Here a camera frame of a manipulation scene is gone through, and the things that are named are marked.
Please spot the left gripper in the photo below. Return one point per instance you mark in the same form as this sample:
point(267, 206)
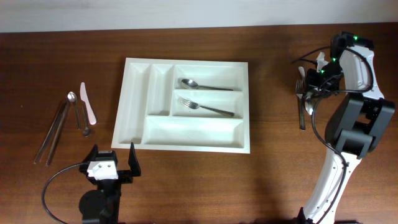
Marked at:
point(127, 177)

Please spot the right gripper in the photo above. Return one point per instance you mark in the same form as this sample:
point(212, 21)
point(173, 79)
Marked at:
point(314, 86)

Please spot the silver fork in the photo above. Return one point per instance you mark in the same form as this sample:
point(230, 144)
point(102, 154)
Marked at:
point(195, 106)
point(299, 91)

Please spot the silver tablespoon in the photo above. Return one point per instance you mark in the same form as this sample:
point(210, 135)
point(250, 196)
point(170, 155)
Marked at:
point(307, 98)
point(193, 85)

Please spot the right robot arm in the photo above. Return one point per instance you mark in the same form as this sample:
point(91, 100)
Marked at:
point(354, 129)

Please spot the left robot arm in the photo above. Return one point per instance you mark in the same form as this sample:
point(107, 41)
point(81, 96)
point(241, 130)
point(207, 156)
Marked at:
point(102, 204)

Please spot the small dark teaspoon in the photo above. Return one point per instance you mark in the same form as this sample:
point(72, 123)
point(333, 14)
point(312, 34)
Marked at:
point(86, 131)

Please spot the long metal tongs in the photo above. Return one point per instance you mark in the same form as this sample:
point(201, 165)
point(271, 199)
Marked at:
point(53, 136)

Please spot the pink plastic knife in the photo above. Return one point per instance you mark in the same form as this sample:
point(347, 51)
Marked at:
point(84, 97)

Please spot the small silver teaspoon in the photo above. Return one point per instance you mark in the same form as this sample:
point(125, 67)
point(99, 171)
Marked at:
point(73, 100)

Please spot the white plastic cutlery tray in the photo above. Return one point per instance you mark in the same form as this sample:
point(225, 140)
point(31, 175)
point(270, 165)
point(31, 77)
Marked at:
point(151, 116)

